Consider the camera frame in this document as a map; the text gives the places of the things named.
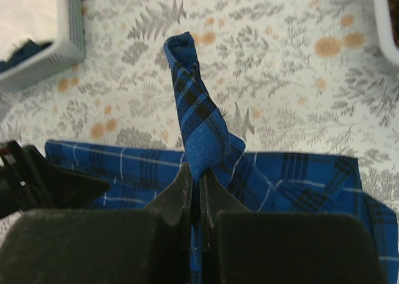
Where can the folded dark navy shirt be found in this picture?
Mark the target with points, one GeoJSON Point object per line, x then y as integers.
{"type": "Point", "coordinates": [29, 50]}

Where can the folded white shirt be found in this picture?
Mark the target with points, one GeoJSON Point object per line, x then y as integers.
{"type": "Point", "coordinates": [26, 20]}

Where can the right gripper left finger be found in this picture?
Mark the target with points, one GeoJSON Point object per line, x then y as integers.
{"type": "Point", "coordinates": [150, 245]}

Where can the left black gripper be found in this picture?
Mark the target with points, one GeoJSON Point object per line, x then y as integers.
{"type": "Point", "coordinates": [29, 182]}

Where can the floral patterned table mat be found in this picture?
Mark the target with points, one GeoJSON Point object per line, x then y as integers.
{"type": "Point", "coordinates": [288, 75]}

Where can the blue plaid long sleeve shirt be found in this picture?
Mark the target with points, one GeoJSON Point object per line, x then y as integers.
{"type": "Point", "coordinates": [263, 182]}

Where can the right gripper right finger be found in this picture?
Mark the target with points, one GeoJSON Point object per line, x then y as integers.
{"type": "Point", "coordinates": [241, 246]}

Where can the right white plastic basket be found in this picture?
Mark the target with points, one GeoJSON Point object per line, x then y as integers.
{"type": "Point", "coordinates": [384, 28]}

